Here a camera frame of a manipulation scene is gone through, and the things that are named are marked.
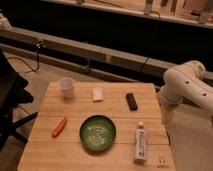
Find small white box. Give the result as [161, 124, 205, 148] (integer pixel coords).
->
[92, 87, 103, 102]

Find black cable on floor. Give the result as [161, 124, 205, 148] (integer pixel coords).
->
[5, 39, 45, 75]

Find white plastic bottle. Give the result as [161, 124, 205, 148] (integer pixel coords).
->
[134, 122, 147, 163]

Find black rectangular remote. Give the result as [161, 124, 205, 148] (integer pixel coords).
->
[126, 93, 138, 111]

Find green ceramic bowl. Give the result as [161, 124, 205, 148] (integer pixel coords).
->
[79, 115, 116, 153]

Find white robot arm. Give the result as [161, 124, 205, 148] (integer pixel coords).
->
[158, 60, 213, 125]

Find orange carrot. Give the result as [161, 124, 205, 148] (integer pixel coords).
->
[51, 117, 68, 138]

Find white plastic cup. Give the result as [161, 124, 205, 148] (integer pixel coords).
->
[59, 77, 74, 99]

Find black chair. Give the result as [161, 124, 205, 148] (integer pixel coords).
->
[0, 49, 37, 151]

